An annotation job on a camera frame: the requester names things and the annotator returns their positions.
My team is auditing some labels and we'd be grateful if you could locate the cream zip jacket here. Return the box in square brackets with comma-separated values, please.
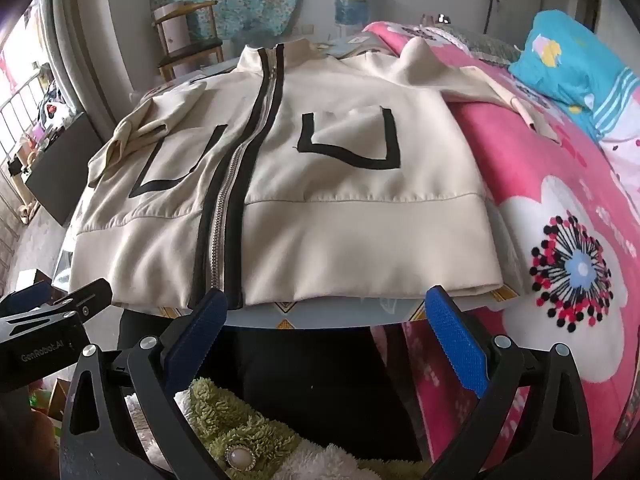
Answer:
[67, 37, 561, 310]

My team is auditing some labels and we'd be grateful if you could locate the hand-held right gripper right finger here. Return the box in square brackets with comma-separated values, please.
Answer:
[424, 285, 597, 480]

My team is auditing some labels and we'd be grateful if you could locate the black cabinet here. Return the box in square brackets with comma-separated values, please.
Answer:
[25, 109, 124, 227]

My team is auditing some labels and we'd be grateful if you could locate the wooden chair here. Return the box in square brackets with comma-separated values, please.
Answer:
[151, 1, 225, 83]

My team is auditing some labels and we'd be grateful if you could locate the fruit print table cover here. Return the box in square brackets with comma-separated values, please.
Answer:
[50, 30, 523, 333]

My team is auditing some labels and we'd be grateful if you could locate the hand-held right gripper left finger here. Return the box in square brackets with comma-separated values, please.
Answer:
[60, 288, 229, 480]

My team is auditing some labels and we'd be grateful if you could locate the blue floral cloth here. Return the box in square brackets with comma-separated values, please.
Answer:
[507, 10, 637, 143]

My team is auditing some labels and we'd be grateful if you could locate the metal window railing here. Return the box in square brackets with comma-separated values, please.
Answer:
[0, 67, 57, 221]

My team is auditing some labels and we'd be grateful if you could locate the blue water bottle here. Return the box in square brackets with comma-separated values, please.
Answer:
[333, 0, 372, 27]

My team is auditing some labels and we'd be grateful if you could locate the pink floral blanket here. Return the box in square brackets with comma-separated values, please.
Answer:
[362, 20, 640, 466]

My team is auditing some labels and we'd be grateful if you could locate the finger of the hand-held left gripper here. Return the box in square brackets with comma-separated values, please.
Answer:
[52, 280, 114, 319]
[0, 282, 54, 317]

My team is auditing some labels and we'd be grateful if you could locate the grey lace cloth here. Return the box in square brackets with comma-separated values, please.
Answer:
[424, 21, 522, 65]

